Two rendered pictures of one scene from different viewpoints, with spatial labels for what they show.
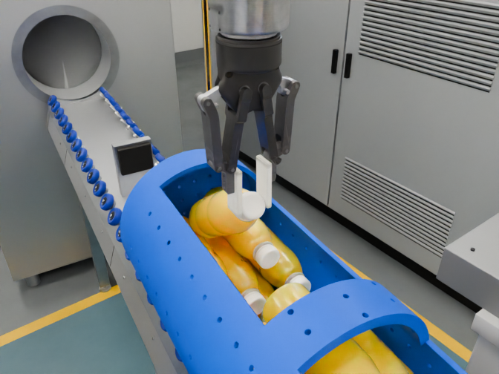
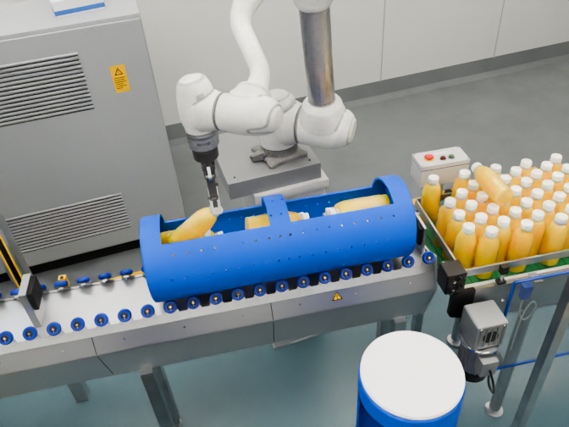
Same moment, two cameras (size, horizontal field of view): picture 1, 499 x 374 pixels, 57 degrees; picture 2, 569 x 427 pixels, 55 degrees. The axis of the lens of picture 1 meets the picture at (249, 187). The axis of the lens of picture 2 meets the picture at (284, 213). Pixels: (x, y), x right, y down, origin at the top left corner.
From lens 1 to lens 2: 1.38 m
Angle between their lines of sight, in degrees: 56
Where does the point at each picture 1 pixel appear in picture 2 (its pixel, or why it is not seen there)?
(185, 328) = (243, 260)
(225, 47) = (210, 154)
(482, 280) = (248, 184)
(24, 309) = not seen: outside the picture
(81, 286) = not seen: outside the picture
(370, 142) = (21, 192)
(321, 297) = (269, 206)
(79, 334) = not seen: outside the picture
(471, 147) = (104, 146)
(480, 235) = (228, 171)
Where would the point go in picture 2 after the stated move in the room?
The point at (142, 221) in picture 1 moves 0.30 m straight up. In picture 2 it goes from (173, 261) to (151, 181)
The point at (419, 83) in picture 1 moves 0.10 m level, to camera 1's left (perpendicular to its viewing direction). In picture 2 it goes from (37, 128) to (24, 138)
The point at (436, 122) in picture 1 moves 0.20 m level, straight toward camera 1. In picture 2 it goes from (69, 146) to (90, 158)
